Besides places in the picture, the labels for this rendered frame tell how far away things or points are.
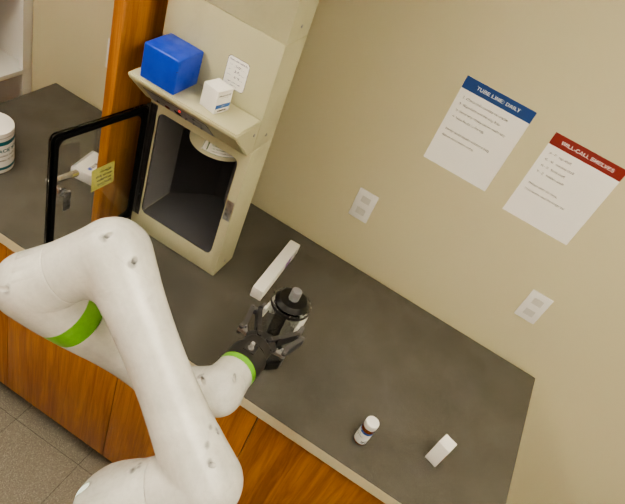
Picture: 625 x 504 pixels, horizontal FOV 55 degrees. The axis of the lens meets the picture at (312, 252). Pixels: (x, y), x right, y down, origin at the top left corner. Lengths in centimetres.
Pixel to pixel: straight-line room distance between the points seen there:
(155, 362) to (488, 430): 117
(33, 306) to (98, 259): 15
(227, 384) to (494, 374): 104
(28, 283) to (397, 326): 125
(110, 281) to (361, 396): 96
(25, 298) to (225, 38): 77
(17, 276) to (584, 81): 136
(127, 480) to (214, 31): 99
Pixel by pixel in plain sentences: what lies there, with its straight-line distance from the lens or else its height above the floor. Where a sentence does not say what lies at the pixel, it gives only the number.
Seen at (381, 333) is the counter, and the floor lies 94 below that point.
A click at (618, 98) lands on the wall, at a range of 171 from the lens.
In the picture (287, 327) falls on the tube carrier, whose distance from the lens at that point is 155.
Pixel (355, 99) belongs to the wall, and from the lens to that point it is 186.
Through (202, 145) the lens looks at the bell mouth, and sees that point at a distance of 166.
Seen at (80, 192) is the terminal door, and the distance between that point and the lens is 168.
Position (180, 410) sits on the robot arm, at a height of 142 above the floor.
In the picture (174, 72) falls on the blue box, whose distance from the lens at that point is 147.
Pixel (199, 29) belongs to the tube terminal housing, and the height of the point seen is 164.
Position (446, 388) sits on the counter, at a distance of 191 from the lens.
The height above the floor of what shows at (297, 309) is 118.
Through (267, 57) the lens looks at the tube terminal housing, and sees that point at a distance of 145.
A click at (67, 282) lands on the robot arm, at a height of 150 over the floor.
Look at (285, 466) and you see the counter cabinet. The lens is 179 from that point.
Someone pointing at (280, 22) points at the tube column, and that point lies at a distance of 141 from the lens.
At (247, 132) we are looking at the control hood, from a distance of 146.
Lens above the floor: 226
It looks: 40 degrees down
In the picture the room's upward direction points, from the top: 25 degrees clockwise
